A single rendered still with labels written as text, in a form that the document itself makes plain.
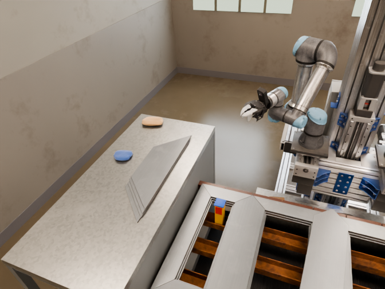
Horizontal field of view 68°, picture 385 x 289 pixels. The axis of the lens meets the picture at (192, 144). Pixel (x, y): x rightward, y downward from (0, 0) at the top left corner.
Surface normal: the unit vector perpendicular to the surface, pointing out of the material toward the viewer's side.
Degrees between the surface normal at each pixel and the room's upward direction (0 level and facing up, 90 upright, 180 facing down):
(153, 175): 0
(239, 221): 0
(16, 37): 90
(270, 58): 90
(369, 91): 90
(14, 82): 90
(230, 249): 0
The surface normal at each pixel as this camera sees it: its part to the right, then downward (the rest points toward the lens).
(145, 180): -0.05, -0.79
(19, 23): 0.93, 0.18
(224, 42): -0.37, 0.58
